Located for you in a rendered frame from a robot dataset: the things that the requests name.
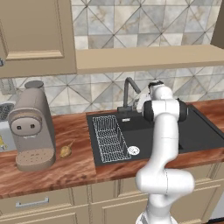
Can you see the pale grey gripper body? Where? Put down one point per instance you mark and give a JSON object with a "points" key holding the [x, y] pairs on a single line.
{"points": [[142, 102]]}

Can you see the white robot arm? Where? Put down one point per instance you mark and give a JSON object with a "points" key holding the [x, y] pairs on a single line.
{"points": [[163, 140]]}

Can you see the dark grey sink faucet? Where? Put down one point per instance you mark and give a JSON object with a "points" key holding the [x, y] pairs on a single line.
{"points": [[126, 93]]}

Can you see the black sink basin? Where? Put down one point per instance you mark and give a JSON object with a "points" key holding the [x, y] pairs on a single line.
{"points": [[163, 134]]}

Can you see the white sink drain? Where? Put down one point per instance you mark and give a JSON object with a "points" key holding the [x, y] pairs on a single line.
{"points": [[133, 150]]}

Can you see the yellow-brown onion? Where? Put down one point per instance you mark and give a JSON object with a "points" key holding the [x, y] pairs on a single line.
{"points": [[65, 151]]}

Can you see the beige false drawer front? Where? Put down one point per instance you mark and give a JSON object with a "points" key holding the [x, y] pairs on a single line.
{"points": [[128, 186]]}

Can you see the brown upper cupboard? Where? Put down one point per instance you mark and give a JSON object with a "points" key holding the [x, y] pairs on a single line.
{"points": [[218, 23]]}

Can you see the beige lower cupboard door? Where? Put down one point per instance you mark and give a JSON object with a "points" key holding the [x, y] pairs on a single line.
{"points": [[119, 210], [204, 198], [43, 217]]}

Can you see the beige cupboard door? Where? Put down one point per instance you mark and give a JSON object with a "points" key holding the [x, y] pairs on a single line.
{"points": [[35, 32], [204, 198], [119, 210], [43, 217]]}

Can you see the grey-brown coffee machine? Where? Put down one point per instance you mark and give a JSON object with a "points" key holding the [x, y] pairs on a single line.
{"points": [[32, 128]]}

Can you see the beige upper cupboard door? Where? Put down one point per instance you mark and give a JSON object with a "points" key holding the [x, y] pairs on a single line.
{"points": [[35, 32]]}

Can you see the small yellow object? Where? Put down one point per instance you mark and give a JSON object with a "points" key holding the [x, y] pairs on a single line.
{"points": [[1, 143]]}

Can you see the beige wall shelf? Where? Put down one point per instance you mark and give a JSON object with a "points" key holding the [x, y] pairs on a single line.
{"points": [[145, 59]]}

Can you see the grey wall outlet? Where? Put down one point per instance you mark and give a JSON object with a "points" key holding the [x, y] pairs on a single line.
{"points": [[6, 86]]}

